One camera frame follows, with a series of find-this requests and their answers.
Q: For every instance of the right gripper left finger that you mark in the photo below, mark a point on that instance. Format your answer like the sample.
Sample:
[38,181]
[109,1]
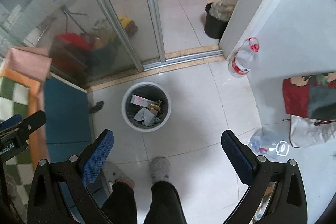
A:
[46,200]

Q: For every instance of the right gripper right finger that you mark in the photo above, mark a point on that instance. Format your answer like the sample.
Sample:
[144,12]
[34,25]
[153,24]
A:
[288,200]

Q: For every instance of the white round trash bin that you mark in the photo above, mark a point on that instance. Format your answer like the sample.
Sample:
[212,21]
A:
[150,91]

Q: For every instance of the green white checkered tablecloth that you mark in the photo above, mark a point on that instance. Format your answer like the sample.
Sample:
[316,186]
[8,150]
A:
[15,100]

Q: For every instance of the blue cabinet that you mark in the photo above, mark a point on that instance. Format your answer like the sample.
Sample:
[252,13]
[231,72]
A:
[67,120]

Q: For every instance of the lying clear water jug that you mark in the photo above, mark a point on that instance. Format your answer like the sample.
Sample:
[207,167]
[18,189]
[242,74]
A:
[268,144]

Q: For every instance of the pink cloth on table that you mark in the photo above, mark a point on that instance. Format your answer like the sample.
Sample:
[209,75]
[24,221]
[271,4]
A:
[32,62]

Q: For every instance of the left grey slipper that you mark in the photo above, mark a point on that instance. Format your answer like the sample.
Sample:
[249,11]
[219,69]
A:
[113,174]

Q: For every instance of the grey slipper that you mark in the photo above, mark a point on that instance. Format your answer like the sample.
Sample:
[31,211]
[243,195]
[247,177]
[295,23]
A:
[113,174]
[159,170]

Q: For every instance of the left black trouser leg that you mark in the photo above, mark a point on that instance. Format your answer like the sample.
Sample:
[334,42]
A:
[120,206]

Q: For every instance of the dark dust clump on floor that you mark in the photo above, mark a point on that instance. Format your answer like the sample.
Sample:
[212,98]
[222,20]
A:
[97,107]

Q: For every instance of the red basin behind glass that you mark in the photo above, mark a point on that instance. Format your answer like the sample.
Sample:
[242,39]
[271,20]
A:
[71,47]

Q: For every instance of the red patchwork fabric bag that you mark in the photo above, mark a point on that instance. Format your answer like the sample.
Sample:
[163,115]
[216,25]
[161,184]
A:
[310,96]

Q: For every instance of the right grey slipper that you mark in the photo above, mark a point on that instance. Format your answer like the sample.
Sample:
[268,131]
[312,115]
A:
[159,170]

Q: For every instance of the pink white box in bin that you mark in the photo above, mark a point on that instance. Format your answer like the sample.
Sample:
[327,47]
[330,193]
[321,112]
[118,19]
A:
[140,101]

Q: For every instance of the crumpled grey wrapper in bin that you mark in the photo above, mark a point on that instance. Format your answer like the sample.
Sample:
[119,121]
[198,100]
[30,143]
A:
[146,117]

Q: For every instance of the yellow black box in bin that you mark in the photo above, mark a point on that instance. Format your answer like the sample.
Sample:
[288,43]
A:
[155,109]

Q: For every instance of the upright clear water jug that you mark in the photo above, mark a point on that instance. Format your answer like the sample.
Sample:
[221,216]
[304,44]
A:
[245,58]

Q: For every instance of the yellow object behind glass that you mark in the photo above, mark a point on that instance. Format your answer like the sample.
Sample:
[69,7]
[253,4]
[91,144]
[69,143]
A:
[128,25]

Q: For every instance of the black bucket with mop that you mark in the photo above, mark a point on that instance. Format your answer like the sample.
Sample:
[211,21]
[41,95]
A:
[214,27]

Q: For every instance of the sliding glass door frame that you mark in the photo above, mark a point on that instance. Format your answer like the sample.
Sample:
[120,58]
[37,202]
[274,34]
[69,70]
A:
[170,36]

